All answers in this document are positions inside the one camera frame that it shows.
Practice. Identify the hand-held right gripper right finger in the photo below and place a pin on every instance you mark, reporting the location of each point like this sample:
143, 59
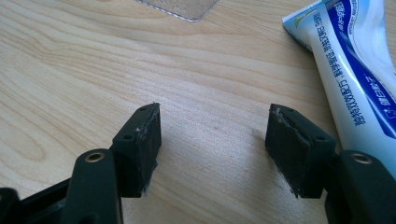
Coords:
295, 152

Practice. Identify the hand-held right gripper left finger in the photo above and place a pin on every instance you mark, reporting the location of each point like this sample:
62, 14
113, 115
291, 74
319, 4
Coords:
137, 155

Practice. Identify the clear plastic container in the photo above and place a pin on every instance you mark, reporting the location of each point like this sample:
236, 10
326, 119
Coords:
183, 7

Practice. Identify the white and blue toothpaste tube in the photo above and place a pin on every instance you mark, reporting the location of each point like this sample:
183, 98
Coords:
342, 68

